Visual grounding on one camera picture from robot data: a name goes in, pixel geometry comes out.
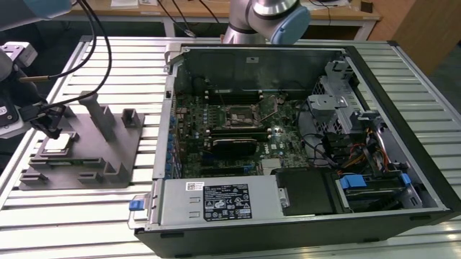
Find wooden cabinet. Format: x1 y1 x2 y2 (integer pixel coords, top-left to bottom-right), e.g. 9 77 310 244
369 0 461 78

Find grey camera bracket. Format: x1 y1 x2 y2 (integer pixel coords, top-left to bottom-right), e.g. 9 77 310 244
0 42 39 68

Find black cable brass plug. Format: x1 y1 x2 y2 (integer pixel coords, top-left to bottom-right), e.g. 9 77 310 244
20 0 98 83

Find grey plastic parts rack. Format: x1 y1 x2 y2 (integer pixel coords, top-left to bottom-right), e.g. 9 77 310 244
17 90 147 191

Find black cable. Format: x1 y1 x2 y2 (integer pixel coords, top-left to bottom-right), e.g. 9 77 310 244
44 0 112 107

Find green motherboard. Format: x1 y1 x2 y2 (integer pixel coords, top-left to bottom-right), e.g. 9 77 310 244
170 90 327 181

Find orange data cable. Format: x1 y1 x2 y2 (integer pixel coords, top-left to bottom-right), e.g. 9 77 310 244
380 149 392 173

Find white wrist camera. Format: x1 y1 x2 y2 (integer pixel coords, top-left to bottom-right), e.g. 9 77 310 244
0 98 21 139

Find CPU socket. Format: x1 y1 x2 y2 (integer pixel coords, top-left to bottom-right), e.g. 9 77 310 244
223 105 262 129

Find silver chipset heatsink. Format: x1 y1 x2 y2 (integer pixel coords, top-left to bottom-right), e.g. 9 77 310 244
261 158 285 171

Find small black graphics card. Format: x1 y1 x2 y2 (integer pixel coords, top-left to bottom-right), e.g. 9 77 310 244
210 137 259 158

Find yellow orange wire bundle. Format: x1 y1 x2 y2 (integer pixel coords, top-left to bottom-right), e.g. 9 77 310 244
339 153 365 170

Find black open PC case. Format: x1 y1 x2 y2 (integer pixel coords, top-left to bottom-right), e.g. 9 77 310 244
132 39 461 258

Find silver CPU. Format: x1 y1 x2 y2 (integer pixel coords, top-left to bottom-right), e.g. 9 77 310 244
41 132 79 154

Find RAM slot black latches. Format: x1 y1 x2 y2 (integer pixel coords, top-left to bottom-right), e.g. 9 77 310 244
206 98 263 104
205 92 263 97
211 136 271 142
210 127 270 133
211 130 270 136

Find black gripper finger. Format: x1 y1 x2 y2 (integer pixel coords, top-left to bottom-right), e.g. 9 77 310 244
31 120 58 140
43 105 68 139

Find silver power supply unit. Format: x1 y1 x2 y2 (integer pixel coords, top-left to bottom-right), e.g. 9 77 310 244
146 177 291 227

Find grey metal drive cage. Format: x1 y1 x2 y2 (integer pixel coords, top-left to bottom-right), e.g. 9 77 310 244
306 60 385 135

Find black plastic shroud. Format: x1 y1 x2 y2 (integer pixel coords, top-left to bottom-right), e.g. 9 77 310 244
270 166 353 217

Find wooden desk white legs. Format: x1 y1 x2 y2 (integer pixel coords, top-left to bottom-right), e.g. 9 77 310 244
0 0 384 41

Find grey case hinge bracket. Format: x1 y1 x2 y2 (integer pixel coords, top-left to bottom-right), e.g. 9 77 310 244
163 43 186 74

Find green RAM stick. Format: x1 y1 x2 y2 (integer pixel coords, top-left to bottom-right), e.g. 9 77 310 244
46 159 100 166

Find hard disk in blue carrier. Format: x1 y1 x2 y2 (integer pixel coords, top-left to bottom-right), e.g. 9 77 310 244
337 172 413 214

